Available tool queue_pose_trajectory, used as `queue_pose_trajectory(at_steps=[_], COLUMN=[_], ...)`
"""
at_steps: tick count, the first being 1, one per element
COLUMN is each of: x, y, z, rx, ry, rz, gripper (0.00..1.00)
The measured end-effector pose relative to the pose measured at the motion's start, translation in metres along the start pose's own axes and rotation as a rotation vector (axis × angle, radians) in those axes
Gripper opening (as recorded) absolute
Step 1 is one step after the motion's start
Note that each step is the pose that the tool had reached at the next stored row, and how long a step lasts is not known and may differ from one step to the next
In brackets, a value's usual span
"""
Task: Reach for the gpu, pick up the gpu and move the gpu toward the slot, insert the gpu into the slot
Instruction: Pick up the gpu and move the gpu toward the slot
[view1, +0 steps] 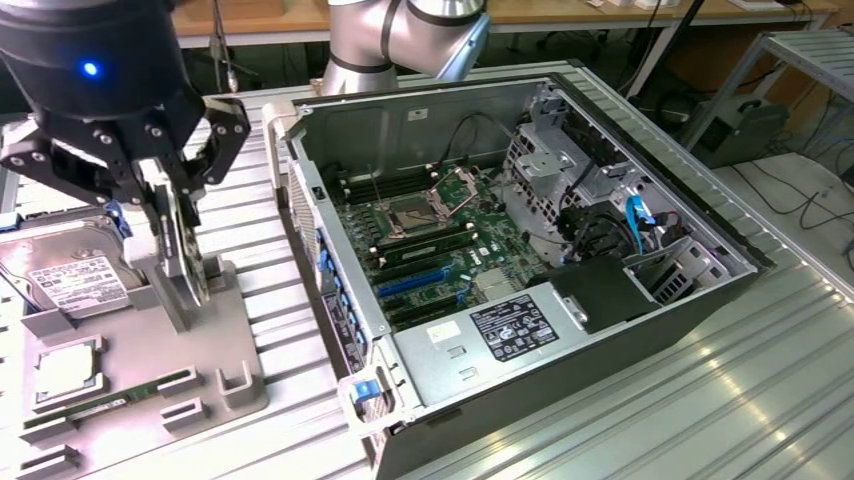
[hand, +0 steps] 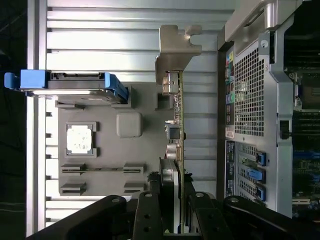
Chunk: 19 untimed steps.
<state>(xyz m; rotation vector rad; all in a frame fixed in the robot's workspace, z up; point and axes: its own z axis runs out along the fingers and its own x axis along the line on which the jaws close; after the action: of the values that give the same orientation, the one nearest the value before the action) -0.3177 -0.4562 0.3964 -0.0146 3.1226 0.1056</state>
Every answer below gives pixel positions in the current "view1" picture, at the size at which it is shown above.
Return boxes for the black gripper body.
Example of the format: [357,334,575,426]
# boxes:
[0,0,208,151]

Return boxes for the black graphics card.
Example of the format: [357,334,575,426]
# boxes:
[143,159,209,314]

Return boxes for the black RAM slot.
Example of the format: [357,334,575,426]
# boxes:
[335,168,436,192]
[340,178,440,205]
[368,224,474,252]

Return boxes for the green RAM stick in slot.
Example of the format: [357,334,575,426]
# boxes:
[375,236,480,267]

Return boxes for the blue expansion slot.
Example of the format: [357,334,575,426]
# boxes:
[376,267,449,300]

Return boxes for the black expansion slot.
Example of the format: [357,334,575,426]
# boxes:
[385,294,472,327]

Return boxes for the blue disk carrier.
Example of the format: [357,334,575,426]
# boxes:
[0,200,129,239]

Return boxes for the silver hard disk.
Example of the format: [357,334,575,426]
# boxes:
[0,204,147,321]

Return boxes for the wooden desk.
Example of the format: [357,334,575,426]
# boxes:
[169,0,839,101]

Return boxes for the CPU socket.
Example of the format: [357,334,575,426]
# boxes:
[377,197,436,237]

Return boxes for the metal socket cover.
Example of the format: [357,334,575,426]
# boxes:
[425,167,483,212]

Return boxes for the grey parts rack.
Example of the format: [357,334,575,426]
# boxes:
[0,232,272,480]

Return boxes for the silver CPU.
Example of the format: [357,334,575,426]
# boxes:
[35,344,96,400]

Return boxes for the green RAM stick on rack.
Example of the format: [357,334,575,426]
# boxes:
[63,383,167,417]

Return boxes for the metal disk bay cage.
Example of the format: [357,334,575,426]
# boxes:
[502,121,583,237]

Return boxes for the silver chipset heat sink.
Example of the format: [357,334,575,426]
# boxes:
[475,277,520,302]

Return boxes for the grey power supply unit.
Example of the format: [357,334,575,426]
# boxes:
[391,282,590,410]

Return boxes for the black plastic shroud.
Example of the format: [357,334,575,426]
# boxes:
[550,257,660,336]

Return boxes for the open black PC case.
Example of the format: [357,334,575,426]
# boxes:
[259,59,779,480]

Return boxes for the black floor device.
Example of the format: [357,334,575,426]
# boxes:
[703,97,794,169]

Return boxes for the metal slat side table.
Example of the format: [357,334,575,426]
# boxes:
[679,29,854,151]

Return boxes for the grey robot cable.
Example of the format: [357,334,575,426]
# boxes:
[208,0,243,95]

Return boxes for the black looped wire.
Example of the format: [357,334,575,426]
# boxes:
[448,112,516,167]

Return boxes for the black wire bundle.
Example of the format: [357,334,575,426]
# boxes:
[555,203,634,262]

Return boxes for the blue wire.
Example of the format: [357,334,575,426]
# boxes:
[622,193,654,257]

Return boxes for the black cable on white table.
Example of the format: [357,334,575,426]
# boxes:
[731,158,854,227]

